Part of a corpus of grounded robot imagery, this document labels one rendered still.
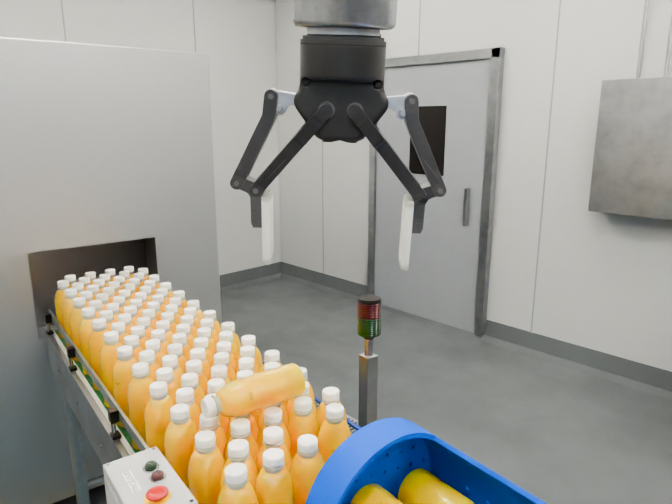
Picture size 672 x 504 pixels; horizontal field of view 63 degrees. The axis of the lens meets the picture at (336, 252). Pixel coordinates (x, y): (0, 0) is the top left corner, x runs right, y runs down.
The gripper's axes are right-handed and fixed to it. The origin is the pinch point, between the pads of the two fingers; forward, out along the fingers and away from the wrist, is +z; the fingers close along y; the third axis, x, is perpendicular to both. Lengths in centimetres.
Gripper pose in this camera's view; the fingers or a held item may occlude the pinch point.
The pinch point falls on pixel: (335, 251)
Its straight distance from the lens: 54.7
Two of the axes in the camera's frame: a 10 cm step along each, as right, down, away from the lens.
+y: -10.0, -0.4, 0.1
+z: -0.3, 9.3, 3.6
